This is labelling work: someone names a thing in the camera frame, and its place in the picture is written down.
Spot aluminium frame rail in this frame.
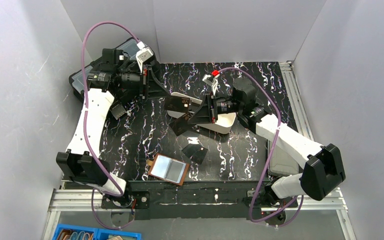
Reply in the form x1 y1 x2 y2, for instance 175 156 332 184
42 61 356 240

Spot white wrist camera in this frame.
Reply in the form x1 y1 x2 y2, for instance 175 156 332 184
135 41 154 72
202 70 220 96

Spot black vip card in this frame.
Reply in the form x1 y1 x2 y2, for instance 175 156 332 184
164 95 191 113
190 147 208 165
169 112 195 137

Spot white oblong tray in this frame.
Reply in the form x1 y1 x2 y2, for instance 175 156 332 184
166 94 236 134

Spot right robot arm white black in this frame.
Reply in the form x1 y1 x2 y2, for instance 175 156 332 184
187 74 346 204

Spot brown leather card holder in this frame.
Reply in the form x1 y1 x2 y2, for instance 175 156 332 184
148 153 190 186

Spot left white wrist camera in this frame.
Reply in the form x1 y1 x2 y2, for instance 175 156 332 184
135 41 154 72

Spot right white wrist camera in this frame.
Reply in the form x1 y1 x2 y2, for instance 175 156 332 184
202 70 220 96

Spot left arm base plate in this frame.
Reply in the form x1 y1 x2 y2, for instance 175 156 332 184
101 191 150 210

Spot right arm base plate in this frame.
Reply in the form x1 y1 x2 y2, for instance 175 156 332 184
241 189 299 209

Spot black VIP card on mat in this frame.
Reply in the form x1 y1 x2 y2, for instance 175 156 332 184
190 147 208 165

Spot blue plastic bin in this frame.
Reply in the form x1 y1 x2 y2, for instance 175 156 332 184
50 224 142 240

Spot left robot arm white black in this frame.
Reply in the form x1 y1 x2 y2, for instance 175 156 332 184
56 46 170 197

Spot black toolbox clear lids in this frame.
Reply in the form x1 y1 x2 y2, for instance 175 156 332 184
68 37 161 104

